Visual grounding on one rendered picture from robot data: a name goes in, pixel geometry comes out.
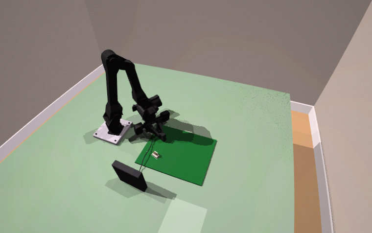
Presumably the green circuit board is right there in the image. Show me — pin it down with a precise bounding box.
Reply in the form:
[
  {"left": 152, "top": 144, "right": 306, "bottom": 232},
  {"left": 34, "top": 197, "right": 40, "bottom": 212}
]
[{"left": 135, "top": 125, "right": 217, "bottom": 186}]

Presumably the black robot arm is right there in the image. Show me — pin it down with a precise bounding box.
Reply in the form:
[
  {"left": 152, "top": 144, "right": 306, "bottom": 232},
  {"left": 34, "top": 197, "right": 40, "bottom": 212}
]
[{"left": 101, "top": 49, "right": 162, "bottom": 136}]

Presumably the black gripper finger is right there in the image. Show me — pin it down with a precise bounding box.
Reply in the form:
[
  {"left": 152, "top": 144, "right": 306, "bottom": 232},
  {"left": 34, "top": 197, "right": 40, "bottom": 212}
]
[
  {"left": 157, "top": 117, "right": 163, "bottom": 132},
  {"left": 145, "top": 123, "right": 160, "bottom": 137}
]

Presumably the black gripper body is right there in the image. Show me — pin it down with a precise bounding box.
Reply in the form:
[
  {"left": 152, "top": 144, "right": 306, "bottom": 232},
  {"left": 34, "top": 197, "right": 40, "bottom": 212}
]
[{"left": 134, "top": 108, "right": 170, "bottom": 136}]

